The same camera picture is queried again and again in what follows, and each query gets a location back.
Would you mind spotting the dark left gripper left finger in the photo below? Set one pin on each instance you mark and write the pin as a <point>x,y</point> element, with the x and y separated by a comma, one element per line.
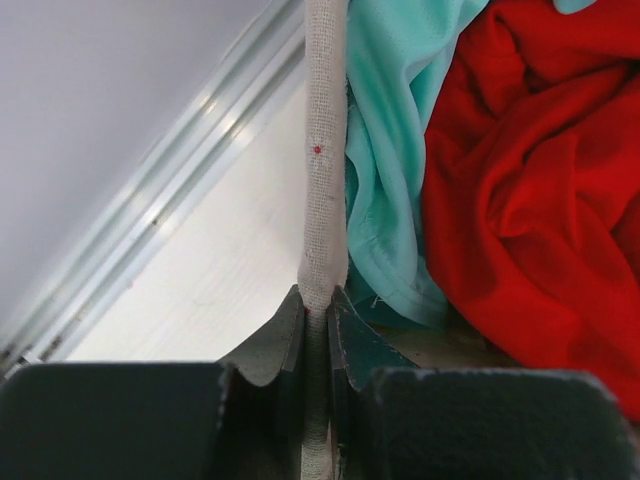
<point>262,423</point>

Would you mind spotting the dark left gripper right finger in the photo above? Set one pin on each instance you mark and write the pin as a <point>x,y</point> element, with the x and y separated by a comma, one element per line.
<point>356,353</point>

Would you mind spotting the wicker basket with cloth liner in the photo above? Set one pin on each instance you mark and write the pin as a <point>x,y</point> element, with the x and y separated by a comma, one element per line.
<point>324,261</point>

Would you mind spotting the red t shirt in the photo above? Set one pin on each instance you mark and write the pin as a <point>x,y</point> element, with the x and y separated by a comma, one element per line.
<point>531,193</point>

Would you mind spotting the turquoise t shirt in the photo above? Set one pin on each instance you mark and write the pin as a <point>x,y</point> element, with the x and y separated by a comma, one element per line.
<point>399,53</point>

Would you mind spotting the aluminium frame rail left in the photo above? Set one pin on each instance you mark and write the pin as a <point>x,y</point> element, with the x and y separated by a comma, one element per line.
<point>251,83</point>

